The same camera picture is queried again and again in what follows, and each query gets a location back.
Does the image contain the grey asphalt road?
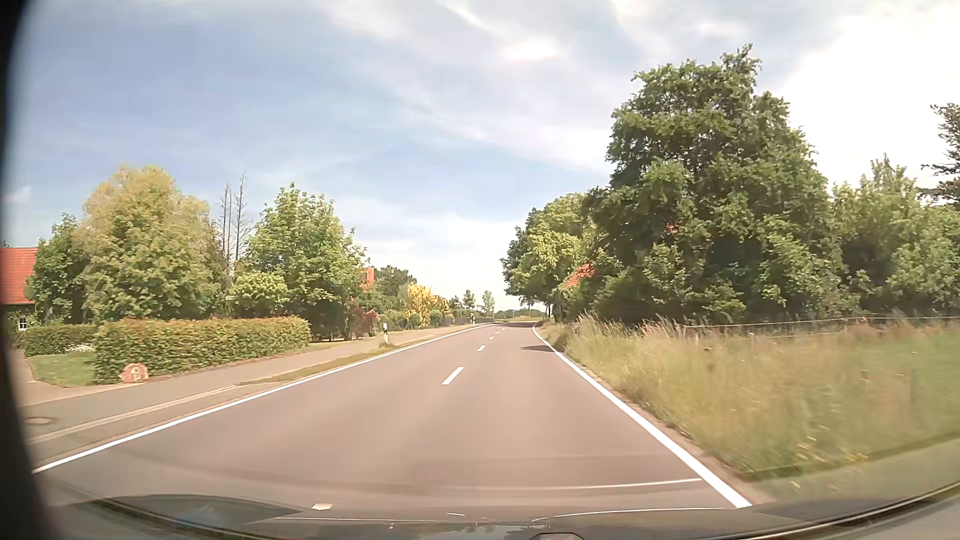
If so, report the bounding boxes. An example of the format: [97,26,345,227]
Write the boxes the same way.
[22,321,751,522]

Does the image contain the narrow grass strip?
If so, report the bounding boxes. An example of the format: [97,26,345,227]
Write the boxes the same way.
[238,327,470,387]

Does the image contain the road markings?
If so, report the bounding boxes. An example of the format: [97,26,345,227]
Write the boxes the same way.
[31,322,753,522]

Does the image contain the large dense tree group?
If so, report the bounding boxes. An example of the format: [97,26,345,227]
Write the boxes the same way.
[501,45,960,325]

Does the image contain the car's own bonnet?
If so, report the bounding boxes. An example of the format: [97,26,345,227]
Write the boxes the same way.
[45,480,960,540]

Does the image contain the grey paved cycle path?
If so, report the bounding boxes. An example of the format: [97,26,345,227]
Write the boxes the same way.
[15,324,481,410]

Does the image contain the trimmed green hedge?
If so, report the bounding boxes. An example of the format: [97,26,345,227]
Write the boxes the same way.
[16,315,312,385]

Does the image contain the tall grass verge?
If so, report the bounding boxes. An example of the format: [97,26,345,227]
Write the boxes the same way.
[541,315,960,504]

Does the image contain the row of trees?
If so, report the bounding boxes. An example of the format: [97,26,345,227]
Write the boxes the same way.
[24,165,498,340]

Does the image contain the mown lawn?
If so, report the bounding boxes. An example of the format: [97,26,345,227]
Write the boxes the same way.
[27,351,99,388]

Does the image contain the red-roofed brick house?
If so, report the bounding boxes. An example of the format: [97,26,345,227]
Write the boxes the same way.
[0,246,40,333]

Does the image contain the wire fence with posts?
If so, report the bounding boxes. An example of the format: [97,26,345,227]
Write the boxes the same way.
[675,315,960,339]

